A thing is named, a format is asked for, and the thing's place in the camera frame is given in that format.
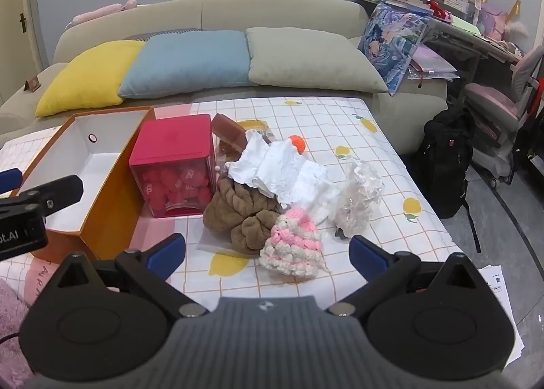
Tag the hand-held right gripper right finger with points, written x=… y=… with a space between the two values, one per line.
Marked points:
x=365 y=257

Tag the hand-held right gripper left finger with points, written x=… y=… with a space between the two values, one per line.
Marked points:
x=165 y=254

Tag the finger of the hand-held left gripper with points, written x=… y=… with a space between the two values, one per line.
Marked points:
x=8 y=180
x=59 y=193

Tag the orange cardboard box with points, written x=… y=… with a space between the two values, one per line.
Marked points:
x=106 y=210

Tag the clear plastic bag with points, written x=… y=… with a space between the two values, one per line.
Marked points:
x=361 y=197

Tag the pink white knitted hat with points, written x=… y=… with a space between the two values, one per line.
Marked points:
x=293 y=244

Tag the brown plush toy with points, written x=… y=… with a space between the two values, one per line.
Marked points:
x=238 y=210

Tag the white ruffled cloth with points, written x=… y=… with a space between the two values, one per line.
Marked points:
x=276 y=168

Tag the orange crochet ball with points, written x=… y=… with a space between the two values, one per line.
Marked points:
x=297 y=143

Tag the brown sponge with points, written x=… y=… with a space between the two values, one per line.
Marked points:
x=227 y=129

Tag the yellow snack packet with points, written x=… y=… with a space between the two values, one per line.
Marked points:
x=255 y=122

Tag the pink fuzzy cloth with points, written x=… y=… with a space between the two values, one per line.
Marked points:
x=10 y=321

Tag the small brown card stand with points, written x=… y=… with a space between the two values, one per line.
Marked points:
x=32 y=84

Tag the lemon print checked tablecloth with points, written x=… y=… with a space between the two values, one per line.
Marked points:
x=382 y=151

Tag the red storage box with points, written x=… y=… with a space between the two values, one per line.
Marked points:
x=170 y=138

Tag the yellow pillow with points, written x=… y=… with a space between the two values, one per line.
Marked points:
x=85 y=74

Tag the black backpack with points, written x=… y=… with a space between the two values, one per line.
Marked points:
x=446 y=159

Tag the white paper sheets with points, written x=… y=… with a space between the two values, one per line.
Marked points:
x=501 y=308

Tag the pink plush toy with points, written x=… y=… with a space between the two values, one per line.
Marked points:
x=102 y=11

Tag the pink desk chair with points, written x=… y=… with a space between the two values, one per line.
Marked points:
x=488 y=104

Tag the pink clear file pouch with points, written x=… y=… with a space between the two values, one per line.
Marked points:
x=433 y=66

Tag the beige pillow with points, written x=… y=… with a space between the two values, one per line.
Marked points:
x=306 y=57

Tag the blue printed pillow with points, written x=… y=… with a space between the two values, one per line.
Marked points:
x=391 y=44

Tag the grey desk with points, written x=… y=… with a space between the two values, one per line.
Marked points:
x=459 y=32

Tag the beige sofa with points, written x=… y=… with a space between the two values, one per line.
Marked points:
x=276 y=10

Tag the purple unicorn bag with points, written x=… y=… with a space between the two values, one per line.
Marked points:
x=495 y=17

